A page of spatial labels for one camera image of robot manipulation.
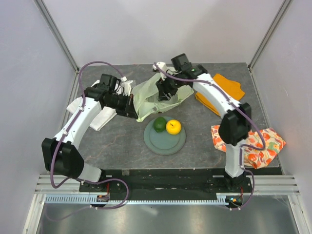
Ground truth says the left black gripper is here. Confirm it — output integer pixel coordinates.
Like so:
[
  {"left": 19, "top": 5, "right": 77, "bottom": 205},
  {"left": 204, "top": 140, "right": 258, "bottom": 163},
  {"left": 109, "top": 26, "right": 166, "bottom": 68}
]
[{"left": 105, "top": 93, "right": 138, "bottom": 119}]

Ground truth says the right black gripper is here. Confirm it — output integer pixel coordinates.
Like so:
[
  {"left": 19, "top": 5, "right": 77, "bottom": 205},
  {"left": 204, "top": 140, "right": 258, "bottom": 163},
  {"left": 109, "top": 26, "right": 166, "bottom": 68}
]
[{"left": 155, "top": 72, "right": 183, "bottom": 102}]

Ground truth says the light green plastic bag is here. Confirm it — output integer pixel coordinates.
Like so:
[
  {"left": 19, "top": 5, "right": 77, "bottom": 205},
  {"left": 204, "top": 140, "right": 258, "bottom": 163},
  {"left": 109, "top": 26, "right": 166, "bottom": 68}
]
[{"left": 132, "top": 73, "right": 194, "bottom": 122}]

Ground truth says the green lime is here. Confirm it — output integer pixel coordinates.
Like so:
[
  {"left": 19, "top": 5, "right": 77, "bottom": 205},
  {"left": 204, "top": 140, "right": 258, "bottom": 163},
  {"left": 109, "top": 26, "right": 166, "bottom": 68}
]
[{"left": 153, "top": 117, "right": 167, "bottom": 133}]

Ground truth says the yellow apple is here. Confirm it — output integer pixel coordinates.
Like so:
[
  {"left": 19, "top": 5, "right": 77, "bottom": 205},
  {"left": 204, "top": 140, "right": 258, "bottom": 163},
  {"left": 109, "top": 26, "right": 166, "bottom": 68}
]
[{"left": 166, "top": 119, "right": 182, "bottom": 135}]

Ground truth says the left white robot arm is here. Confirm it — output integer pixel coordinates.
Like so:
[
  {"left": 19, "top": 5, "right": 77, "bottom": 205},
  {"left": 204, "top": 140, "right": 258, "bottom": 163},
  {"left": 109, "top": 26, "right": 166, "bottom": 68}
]
[{"left": 41, "top": 74, "right": 138, "bottom": 192}]

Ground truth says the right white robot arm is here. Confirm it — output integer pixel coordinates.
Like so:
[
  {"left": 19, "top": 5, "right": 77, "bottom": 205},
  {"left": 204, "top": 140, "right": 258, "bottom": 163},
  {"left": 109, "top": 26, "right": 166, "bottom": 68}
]
[{"left": 153, "top": 54, "right": 251, "bottom": 192}]

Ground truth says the white folded towel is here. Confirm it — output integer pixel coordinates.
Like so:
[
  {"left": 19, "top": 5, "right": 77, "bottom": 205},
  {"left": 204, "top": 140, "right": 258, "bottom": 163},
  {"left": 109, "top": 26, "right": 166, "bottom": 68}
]
[{"left": 66, "top": 88, "right": 121, "bottom": 131}]

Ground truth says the grey-green ceramic plate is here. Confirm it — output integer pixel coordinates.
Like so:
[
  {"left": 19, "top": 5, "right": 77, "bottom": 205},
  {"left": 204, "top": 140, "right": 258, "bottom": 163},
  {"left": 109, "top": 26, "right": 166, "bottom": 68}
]
[{"left": 143, "top": 118, "right": 186, "bottom": 156}]

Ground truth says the orange folded cloth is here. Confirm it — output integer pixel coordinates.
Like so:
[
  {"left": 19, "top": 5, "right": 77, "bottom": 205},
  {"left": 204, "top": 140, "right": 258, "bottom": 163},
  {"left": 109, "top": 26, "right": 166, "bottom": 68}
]
[{"left": 195, "top": 74, "right": 245, "bottom": 116}]

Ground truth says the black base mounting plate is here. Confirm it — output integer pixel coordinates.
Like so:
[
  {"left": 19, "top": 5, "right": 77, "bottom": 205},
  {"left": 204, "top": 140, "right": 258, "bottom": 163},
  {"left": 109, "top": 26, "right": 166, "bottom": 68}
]
[{"left": 79, "top": 168, "right": 252, "bottom": 193}]

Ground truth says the floral patterned cloth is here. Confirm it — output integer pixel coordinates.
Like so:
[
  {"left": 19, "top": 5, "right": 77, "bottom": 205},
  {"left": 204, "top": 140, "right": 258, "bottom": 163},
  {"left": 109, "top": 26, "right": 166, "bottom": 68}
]
[{"left": 211, "top": 124, "right": 287, "bottom": 170}]

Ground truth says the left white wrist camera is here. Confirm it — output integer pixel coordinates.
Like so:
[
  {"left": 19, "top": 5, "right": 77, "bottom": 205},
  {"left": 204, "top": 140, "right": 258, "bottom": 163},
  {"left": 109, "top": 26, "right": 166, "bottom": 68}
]
[{"left": 120, "top": 76, "right": 136, "bottom": 95}]

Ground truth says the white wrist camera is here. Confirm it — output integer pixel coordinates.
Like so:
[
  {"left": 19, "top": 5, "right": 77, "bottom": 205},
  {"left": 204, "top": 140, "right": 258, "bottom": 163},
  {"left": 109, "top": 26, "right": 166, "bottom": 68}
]
[
  {"left": 120, "top": 76, "right": 136, "bottom": 95},
  {"left": 153, "top": 62, "right": 167, "bottom": 80}
]

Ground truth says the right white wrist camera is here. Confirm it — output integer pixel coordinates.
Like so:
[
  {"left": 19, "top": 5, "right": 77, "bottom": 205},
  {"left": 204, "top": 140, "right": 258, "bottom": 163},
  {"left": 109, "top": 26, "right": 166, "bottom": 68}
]
[{"left": 153, "top": 62, "right": 167, "bottom": 80}]

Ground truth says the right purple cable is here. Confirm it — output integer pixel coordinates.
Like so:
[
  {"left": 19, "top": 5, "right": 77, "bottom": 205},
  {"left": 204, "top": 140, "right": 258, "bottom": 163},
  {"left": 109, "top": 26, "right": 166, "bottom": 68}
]
[{"left": 153, "top": 62, "right": 266, "bottom": 212}]

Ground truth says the purple cable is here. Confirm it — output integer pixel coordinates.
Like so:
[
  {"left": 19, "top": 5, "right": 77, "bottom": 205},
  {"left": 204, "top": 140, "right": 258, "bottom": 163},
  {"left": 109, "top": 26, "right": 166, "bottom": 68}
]
[
  {"left": 153, "top": 62, "right": 266, "bottom": 212},
  {"left": 45, "top": 60, "right": 130, "bottom": 221}
]

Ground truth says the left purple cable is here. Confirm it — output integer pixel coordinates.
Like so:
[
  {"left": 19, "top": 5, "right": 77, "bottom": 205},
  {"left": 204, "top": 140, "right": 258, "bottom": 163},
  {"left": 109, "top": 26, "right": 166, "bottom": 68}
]
[{"left": 45, "top": 60, "right": 130, "bottom": 221}]

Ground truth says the slotted cable duct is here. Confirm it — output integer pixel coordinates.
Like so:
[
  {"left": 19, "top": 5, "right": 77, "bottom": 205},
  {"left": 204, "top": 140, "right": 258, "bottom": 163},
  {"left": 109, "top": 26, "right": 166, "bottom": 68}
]
[{"left": 45, "top": 194, "right": 233, "bottom": 205}]

